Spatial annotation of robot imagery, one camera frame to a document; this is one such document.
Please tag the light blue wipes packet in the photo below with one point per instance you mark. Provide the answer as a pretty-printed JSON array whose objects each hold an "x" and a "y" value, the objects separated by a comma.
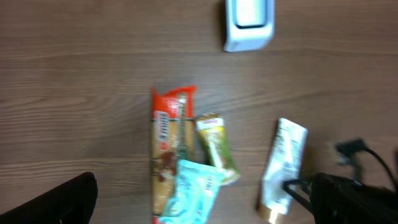
[{"x": 196, "y": 189}]

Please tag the green snack packet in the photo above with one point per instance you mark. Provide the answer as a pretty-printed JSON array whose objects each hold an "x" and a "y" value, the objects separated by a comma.
[{"x": 212, "y": 135}]

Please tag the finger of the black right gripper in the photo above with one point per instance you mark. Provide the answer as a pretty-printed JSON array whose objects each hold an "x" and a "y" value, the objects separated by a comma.
[{"x": 294, "y": 187}]

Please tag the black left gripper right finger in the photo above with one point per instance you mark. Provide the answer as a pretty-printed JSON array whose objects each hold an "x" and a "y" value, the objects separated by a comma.
[{"x": 340, "y": 200}]

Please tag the white tube with gold cap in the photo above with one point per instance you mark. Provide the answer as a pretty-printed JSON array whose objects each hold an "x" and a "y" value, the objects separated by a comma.
[{"x": 284, "y": 163}]

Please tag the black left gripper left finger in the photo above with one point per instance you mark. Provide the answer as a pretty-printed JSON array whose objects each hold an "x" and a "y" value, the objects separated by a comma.
[{"x": 69, "y": 203}]

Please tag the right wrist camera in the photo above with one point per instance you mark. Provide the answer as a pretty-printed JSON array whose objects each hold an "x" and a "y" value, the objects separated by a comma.
[{"x": 347, "y": 150}]

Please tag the orange spaghetti packet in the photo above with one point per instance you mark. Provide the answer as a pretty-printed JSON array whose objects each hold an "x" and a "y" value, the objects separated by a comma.
[{"x": 172, "y": 130}]

